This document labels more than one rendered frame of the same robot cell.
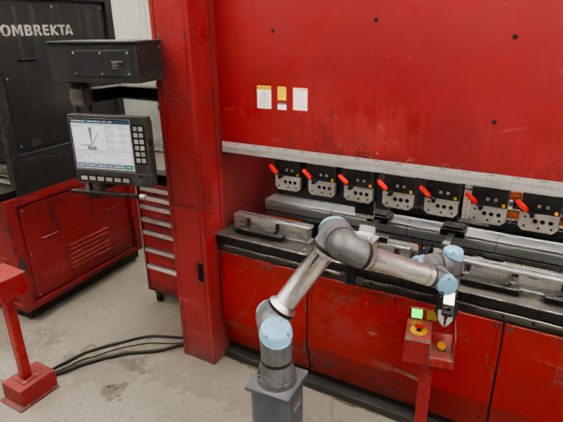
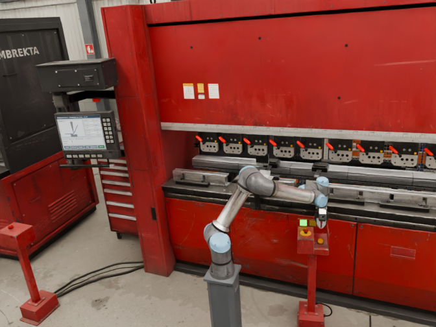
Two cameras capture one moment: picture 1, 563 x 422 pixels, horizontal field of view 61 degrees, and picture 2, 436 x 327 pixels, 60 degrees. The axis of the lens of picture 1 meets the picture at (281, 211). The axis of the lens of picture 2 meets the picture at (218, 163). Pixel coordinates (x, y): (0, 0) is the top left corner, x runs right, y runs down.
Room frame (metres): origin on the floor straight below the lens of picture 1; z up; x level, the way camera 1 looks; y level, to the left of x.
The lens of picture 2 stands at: (-0.38, 0.18, 2.16)
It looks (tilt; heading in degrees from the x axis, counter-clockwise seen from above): 21 degrees down; 354
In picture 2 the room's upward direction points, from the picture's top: 4 degrees counter-clockwise
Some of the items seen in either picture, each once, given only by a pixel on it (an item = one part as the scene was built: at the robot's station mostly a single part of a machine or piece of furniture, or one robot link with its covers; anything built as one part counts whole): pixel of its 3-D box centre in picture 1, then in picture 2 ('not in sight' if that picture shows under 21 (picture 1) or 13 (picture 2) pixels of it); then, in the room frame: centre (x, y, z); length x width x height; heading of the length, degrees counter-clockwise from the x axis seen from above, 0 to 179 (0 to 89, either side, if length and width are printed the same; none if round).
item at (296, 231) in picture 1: (272, 226); (200, 177); (2.56, 0.05, 0.92); 0.50 x 0.06 x 0.10; 60
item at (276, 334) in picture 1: (276, 339); (220, 246); (1.45, 0.03, 0.94); 0.13 x 0.12 x 0.14; 8
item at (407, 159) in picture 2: not in sight; (404, 152); (1.79, -1.27, 1.26); 0.15 x 0.09 x 0.17; 60
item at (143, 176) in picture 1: (116, 148); (90, 134); (2.44, 0.85, 1.42); 0.45 x 0.12 x 0.36; 74
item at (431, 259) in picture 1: (429, 265); (309, 191); (1.64, -0.57, 1.13); 0.11 x 0.11 x 0.08; 8
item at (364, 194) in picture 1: (361, 183); (258, 143); (2.29, -0.40, 1.26); 0.15 x 0.09 x 0.17; 60
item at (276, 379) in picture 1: (276, 367); (222, 265); (1.45, 0.03, 0.82); 0.15 x 0.15 x 0.10
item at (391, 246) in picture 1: (373, 247); (270, 184); (2.25, -0.47, 0.92); 0.39 x 0.06 x 0.10; 60
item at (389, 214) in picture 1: (375, 219); (269, 165); (2.42, -0.51, 1.01); 0.26 x 0.12 x 0.05; 150
